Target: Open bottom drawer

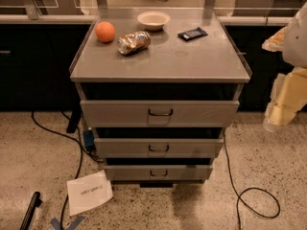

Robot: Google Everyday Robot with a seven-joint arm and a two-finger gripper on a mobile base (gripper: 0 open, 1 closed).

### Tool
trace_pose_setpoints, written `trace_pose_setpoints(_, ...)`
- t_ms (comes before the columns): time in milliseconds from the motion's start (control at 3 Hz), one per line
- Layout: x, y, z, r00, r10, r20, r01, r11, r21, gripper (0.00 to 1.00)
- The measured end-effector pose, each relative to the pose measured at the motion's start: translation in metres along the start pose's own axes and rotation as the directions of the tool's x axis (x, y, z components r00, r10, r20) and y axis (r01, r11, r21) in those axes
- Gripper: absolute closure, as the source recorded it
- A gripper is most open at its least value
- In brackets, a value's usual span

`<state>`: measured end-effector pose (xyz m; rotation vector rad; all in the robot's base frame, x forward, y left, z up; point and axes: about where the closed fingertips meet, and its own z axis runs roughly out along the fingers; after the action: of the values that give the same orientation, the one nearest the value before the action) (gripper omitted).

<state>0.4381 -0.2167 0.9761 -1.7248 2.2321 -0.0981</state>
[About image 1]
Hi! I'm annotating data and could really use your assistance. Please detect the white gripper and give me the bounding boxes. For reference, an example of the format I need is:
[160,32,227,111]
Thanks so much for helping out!
[263,67,307,132]

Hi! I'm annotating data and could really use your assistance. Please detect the grey drawer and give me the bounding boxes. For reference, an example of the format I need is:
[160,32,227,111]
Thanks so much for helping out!
[94,138,224,158]
[81,101,239,127]
[104,165,213,181]

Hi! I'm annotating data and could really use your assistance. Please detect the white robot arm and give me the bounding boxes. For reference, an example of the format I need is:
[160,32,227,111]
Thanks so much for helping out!
[262,3,307,132]

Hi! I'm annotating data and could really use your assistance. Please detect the grey drawer cabinet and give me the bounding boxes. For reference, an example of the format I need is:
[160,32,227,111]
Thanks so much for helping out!
[71,8,250,184]

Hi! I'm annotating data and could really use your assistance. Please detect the black snack packet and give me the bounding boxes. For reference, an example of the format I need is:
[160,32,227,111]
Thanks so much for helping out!
[177,27,207,42]

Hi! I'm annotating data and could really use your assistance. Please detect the white paper bowl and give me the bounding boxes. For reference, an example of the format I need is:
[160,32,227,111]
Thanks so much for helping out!
[137,11,170,32]

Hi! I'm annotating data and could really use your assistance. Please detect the crushed metallic can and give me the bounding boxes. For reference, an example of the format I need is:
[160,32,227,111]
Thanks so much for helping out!
[118,31,151,56]

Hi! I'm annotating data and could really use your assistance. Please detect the orange fruit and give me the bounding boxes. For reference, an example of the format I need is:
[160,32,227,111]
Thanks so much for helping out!
[95,22,115,43]

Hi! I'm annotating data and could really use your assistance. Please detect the blue power adapter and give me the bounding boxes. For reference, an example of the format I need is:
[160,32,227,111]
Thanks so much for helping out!
[83,130,95,152]

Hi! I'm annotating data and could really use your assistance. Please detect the white paper sign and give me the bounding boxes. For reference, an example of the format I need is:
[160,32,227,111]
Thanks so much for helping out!
[67,171,113,216]

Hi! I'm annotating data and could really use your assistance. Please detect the blue tape cross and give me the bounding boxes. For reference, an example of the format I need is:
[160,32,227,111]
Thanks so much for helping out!
[49,215,86,230]

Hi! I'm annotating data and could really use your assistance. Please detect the black bar on floor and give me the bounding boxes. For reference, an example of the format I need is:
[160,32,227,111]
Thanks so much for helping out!
[19,192,42,230]

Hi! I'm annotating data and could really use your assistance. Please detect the black cable right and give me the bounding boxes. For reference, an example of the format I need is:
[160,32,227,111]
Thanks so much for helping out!
[222,131,282,230]

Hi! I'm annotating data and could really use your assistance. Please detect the black cable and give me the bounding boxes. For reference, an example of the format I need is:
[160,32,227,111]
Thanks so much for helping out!
[31,110,104,230]
[222,131,282,230]

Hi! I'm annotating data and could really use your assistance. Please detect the dark counter with rail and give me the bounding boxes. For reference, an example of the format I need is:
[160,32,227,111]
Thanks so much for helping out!
[0,24,293,111]

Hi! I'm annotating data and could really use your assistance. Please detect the black cable left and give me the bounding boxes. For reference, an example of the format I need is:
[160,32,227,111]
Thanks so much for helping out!
[31,110,104,230]

